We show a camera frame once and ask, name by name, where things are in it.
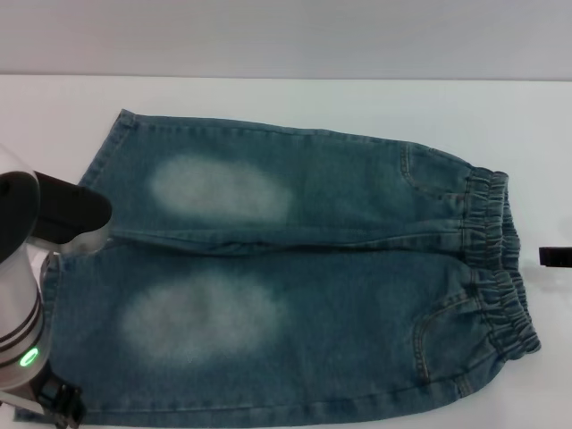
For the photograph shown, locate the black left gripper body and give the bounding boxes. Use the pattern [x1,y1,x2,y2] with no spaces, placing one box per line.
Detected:
[37,366,68,419]

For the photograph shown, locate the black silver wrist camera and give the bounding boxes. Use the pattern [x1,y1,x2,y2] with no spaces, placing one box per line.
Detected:
[34,171,114,257]

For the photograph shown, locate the blue denim shorts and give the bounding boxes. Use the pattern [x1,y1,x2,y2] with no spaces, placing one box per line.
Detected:
[13,106,544,429]

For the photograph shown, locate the white camera mounting bracket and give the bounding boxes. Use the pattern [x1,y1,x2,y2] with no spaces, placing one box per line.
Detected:
[38,251,62,288]

